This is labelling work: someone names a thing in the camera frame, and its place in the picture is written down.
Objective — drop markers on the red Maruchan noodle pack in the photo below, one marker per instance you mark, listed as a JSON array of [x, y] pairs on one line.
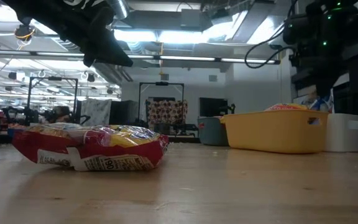
[[120, 152]]

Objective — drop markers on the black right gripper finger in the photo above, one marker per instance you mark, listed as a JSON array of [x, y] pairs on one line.
[[326, 88]]

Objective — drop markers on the ceiling light panel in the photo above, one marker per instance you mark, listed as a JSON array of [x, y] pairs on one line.
[[166, 35]]

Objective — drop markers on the hanging black camera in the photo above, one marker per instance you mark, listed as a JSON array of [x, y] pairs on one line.
[[23, 32]]

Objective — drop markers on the person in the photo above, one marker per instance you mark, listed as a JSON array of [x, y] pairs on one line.
[[59, 114]]

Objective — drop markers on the orange Maruchan noodle pack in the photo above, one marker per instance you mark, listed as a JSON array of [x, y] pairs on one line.
[[286, 107]]

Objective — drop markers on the black robot station frame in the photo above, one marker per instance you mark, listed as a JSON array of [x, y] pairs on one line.
[[162, 83]]

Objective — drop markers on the round silver ceiling duct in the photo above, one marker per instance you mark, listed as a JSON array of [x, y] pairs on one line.
[[120, 7]]

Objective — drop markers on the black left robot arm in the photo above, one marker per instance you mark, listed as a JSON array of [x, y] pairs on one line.
[[42, 12]]

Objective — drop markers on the black cabinet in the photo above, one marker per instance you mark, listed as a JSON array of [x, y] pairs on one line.
[[124, 110]]

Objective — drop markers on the white plastic bin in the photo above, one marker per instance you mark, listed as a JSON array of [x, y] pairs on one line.
[[340, 133]]

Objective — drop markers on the horizontal light bar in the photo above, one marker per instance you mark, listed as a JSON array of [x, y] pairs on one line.
[[182, 58]]

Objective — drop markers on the teal plastic bin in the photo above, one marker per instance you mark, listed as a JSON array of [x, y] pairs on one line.
[[211, 132]]

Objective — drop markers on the white cloth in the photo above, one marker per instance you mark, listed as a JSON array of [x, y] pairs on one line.
[[95, 110]]

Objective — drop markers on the black background robot arm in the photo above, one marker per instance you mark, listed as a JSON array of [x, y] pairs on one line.
[[26, 113]]

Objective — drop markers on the black monitor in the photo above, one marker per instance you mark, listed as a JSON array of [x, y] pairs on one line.
[[213, 107]]

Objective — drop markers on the yellow plastic bin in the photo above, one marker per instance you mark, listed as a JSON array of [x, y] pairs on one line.
[[275, 133]]

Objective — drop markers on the patterned cloth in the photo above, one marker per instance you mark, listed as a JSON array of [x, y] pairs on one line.
[[166, 112]]

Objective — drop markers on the black frame stand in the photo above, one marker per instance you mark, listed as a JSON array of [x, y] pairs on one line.
[[54, 78]]

